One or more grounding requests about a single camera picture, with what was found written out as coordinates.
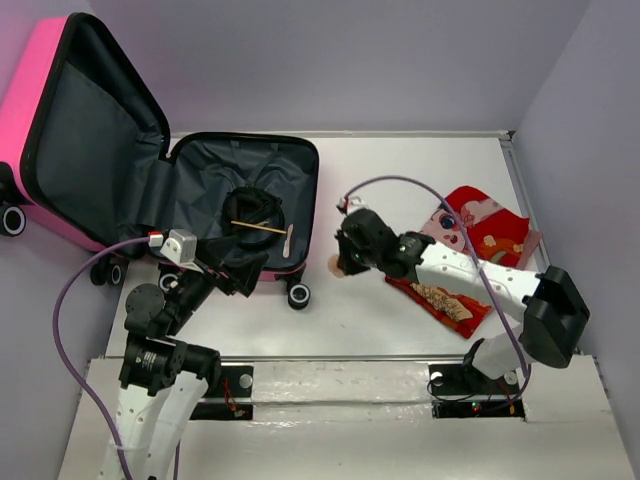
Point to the pink hard-shell suitcase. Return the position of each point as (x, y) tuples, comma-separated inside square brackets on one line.
[(86, 152)]

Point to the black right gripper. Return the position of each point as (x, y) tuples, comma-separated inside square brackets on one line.
[(346, 262)]

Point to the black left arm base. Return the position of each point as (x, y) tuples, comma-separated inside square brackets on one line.
[(231, 399)]

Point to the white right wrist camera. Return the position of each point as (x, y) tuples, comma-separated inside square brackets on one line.
[(349, 205)]

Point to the silver table rail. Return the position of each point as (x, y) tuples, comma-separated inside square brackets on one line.
[(424, 358)]

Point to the peach round powder puff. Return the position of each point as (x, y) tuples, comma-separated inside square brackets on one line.
[(334, 267)]

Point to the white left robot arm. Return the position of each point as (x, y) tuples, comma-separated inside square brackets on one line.
[(161, 378)]

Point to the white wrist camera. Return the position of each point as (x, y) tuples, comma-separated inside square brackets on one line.
[(178, 246), (349, 205)]

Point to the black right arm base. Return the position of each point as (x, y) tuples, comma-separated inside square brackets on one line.
[(457, 394)]

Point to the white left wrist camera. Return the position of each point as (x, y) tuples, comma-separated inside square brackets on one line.
[(178, 246)]

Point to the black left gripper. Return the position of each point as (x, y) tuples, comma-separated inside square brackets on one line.
[(244, 271)]

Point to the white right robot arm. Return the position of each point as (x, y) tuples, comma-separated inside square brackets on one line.
[(547, 305)]

